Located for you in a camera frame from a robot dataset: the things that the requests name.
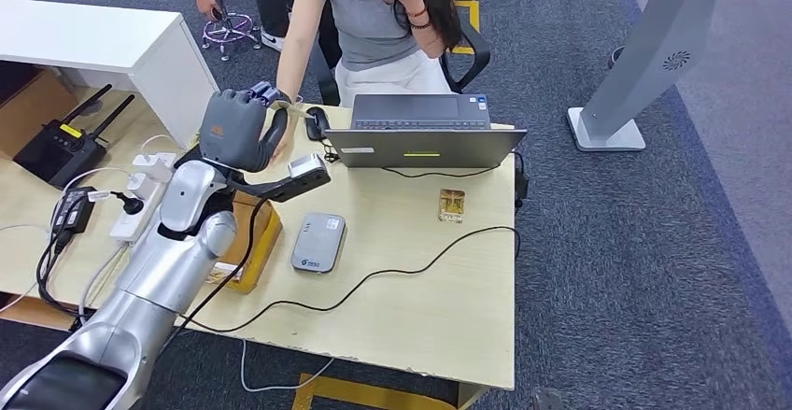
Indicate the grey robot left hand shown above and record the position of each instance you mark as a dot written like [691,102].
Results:
[232,129]

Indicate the person's hand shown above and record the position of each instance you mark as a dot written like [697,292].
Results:
[208,7]

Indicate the person's right hand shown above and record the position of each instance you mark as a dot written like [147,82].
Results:
[293,125]

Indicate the gold patterned key card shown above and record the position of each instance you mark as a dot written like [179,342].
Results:
[223,274]

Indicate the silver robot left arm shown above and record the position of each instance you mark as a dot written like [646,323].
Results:
[167,265]

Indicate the person's right forearm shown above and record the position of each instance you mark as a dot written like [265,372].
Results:
[291,67]

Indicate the person's left forearm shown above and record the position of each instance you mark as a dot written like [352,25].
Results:
[428,37]

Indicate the grey card reader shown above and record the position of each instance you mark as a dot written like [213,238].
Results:
[318,243]

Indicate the black computer mouse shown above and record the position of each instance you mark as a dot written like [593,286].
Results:
[317,122]

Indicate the chrome stool with purple base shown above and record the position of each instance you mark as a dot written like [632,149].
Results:
[232,26]

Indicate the large white charger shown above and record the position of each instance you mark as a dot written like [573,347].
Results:
[148,163]

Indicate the black office chair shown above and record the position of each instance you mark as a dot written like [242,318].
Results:
[476,54]

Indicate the cardboard box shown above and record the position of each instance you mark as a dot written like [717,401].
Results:
[263,240]

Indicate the black power plug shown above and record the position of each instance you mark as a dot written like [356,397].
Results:
[131,205]

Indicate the grey laptop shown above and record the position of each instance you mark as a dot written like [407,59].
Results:
[427,147]

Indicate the white power strip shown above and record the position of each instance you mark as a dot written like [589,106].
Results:
[127,231]

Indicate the black router with antennas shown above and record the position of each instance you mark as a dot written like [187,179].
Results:
[56,153]

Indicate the black power adapter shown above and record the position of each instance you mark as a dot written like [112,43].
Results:
[73,212]

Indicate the black laptop power brick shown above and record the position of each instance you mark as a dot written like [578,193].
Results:
[521,187]

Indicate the silver kiosk stand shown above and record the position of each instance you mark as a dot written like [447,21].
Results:
[650,54]

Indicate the yellow floor tape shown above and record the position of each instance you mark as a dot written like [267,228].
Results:
[346,392]

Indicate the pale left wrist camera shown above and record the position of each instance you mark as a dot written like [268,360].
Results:
[307,166]

